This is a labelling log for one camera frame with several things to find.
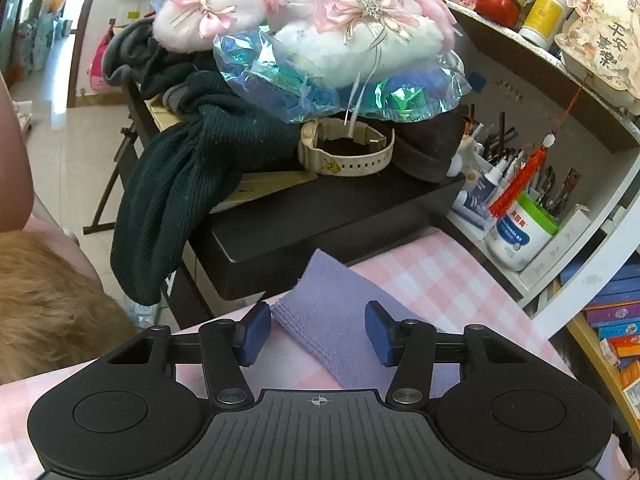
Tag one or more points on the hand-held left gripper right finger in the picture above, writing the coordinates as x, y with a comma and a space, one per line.
379, 332

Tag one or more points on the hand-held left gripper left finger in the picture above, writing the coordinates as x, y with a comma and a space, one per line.
256, 332

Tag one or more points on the purple cloth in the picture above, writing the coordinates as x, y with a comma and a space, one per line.
330, 305

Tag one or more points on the person's left forearm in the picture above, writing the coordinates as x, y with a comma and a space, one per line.
12, 160

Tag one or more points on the pink checked cartoon desk mat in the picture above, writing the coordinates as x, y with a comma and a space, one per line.
440, 280

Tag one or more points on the black rectangular case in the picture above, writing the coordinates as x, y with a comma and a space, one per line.
310, 230

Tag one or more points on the tan cardboard box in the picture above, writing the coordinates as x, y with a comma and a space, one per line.
280, 183

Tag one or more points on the white bottle with green lid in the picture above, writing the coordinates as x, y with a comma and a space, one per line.
515, 242

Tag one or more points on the cream wrist watch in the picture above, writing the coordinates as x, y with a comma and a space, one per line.
350, 166

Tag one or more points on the dark green knitted garment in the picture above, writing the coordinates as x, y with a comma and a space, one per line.
190, 170

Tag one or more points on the small white dropper bottle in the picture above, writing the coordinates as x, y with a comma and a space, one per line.
482, 185

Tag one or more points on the dark brown hat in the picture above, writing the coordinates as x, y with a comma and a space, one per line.
430, 145

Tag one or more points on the red tassel ornament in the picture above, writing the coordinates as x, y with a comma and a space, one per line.
515, 185

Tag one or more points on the black metal stand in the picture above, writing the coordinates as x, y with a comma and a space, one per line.
107, 195

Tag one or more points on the bunch of pens in holder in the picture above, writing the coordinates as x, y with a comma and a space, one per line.
500, 147

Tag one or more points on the row of blue and purple books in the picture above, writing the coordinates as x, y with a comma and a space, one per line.
615, 310

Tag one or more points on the iridescent plastic wrapping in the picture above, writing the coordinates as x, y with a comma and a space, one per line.
260, 75

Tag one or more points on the white and wood bookshelf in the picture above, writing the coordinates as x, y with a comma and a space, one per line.
622, 187

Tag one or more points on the dark grey garment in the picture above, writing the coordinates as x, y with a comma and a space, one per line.
125, 55

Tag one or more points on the pink hanging bag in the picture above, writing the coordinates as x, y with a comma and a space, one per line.
99, 67

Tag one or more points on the white side shelf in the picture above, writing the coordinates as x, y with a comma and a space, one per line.
605, 115

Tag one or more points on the red jar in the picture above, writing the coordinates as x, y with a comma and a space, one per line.
497, 7

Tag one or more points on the white bottle with yellow label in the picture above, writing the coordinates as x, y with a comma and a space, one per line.
542, 15

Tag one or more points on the paper rabbit ornament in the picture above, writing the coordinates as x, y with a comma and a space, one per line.
600, 45

